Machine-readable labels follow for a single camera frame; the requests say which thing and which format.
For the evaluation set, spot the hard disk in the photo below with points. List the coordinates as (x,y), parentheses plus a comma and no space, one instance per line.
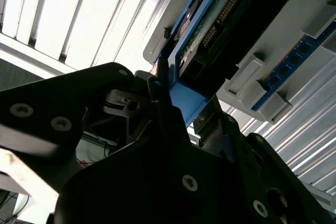
(189,100)

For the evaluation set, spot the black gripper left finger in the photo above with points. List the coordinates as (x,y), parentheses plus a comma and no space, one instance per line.
(39,103)

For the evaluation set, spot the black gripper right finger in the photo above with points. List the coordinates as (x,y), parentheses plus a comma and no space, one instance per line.
(275,176)

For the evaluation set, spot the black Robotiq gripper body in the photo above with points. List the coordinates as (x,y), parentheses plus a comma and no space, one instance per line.
(147,187)

